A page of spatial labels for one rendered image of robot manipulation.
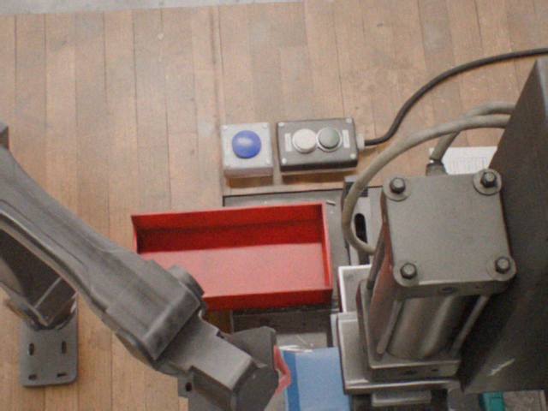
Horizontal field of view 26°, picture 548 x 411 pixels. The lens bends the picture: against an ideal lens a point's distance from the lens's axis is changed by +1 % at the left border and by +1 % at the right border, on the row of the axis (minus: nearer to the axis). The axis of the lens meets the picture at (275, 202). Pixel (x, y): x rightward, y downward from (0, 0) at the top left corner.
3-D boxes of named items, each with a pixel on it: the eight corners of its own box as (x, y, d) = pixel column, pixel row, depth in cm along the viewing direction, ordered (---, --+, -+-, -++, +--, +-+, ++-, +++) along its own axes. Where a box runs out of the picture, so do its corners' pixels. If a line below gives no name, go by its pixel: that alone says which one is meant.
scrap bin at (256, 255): (134, 229, 154) (129, 212, 149) (322, 217, 155) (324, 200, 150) (136, 317, 149) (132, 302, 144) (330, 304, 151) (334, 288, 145)
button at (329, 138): (317, 134, 158) (317, 128, 156) (337, 134, 158) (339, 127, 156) (318, 154, 157) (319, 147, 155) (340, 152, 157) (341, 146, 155)
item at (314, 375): (279, 354, 138) (280, 349, 136) (408, 344, 139) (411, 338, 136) (285, 414, 136) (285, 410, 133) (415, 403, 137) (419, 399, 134)
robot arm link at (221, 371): (294, 369, 114) (253, 305, 105) (241, 440, 111) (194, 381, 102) (211, 321, 121) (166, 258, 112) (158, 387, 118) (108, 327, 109)
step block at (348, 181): (340, 203, 156) (344, 175, 148) (361, 201, 156) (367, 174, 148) (344, 247, 154) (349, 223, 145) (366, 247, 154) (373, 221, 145)
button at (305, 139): (293, 136, 158) (294, 129, 156) (314, 134, 158) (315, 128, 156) (294, 155, 157) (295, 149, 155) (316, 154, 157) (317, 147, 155)
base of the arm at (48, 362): (68, 211, 146) (10, 214, 146) (68, 366, 139) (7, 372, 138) (76, 234, 154) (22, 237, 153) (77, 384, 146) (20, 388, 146)
